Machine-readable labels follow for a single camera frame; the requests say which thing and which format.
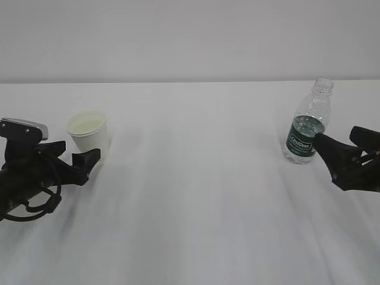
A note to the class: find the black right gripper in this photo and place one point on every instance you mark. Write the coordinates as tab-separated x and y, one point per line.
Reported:
349	171

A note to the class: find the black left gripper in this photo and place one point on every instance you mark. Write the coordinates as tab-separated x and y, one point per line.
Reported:
46	169

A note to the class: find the white paper cup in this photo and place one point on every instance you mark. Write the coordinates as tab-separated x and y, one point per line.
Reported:
89	131

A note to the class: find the clear plastic water bottle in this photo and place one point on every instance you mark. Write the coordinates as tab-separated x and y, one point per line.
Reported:
311	117

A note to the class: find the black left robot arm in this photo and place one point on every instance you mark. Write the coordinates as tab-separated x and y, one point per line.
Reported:
18	202

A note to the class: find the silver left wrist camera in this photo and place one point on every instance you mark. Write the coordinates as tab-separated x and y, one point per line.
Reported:
22	136

